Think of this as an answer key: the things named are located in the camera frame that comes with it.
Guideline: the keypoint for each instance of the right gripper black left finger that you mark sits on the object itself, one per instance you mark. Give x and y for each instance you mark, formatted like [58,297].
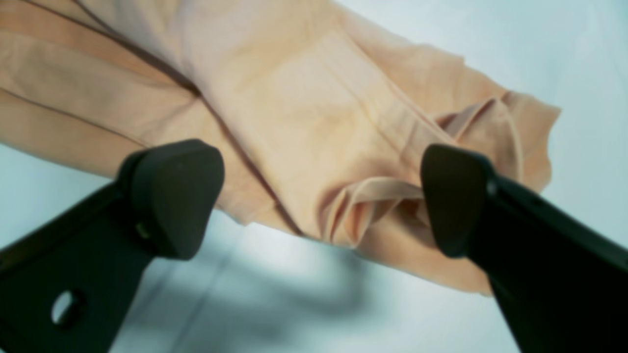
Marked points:
[67,287]

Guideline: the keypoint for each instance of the peach orange T-shirt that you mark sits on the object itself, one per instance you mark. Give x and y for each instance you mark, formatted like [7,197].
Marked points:
[321,116]

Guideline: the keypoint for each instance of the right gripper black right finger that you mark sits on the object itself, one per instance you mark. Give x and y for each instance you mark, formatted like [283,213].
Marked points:
[561,287]

